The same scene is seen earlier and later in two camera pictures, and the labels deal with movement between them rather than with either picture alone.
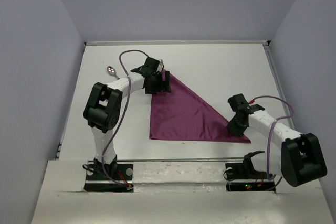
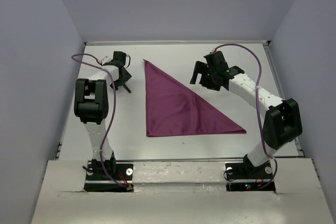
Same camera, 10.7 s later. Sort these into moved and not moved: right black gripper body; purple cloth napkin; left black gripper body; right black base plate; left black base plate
Moved: right black gripper body; purple cloth napkin; left black gripper body
Not moved: left black base plate; right black base plate
